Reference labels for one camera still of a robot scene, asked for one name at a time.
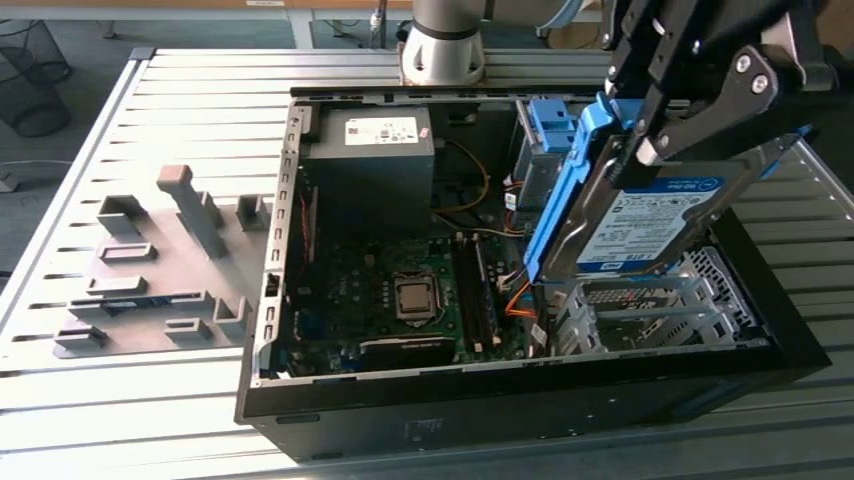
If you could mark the hard disk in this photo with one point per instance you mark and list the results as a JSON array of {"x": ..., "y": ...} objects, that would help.
[{"x": 634, "y": 225}]

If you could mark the wooden cabinet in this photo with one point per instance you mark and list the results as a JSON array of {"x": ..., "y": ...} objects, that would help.
[{"x": 841, "y": 22}]

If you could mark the blue plastic cage latch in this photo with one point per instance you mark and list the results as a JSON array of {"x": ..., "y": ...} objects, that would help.
[{"x": 550, "y": 135}]

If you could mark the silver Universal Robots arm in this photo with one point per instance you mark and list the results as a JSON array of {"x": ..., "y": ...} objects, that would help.
[{"x": 444, "y": 55}]

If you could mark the metal disk bay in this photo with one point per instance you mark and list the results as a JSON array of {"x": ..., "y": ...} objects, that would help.
[{"x": 654, "y": 312}]

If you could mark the grey parts rack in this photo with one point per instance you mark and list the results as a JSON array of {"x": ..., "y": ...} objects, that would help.
[{"x": 167, "y": 272}]

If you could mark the green motherboard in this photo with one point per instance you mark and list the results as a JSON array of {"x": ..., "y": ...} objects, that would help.
[{"x": 348, "y": 305}]

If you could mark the CPU socket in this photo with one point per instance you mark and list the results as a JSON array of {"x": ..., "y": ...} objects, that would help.
[{"x": 416, "y": 299}]

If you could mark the grey metal drive cage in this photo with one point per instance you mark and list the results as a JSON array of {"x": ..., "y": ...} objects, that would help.
[{"x": 537, "y": 180}]

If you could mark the black graphics card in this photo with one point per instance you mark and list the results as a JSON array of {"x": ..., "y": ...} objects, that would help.
[{"x": 408, "y": 352}]

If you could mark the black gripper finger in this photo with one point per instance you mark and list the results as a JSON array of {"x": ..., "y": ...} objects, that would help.
[
  {"x": 728, "y": 95},
  {"x": 644, "y": 75}
]

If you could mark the grey power supply unit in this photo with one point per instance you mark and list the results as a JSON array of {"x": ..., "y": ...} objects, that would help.
[{"x": 394, "y": 152}]

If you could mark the black PC case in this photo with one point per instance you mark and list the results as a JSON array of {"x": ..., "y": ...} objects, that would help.
[{"x": 534, "y": 415}]

